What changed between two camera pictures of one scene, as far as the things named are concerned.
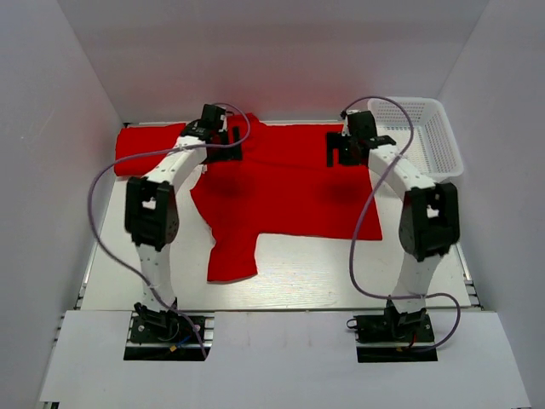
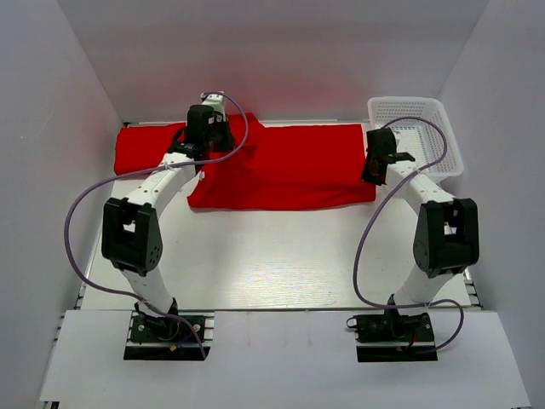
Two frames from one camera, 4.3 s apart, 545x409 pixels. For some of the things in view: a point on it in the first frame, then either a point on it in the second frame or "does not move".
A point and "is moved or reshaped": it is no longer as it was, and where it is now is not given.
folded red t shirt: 139,148 does not move
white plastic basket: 422,132 does not move
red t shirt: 282,187 is moved or reshaped
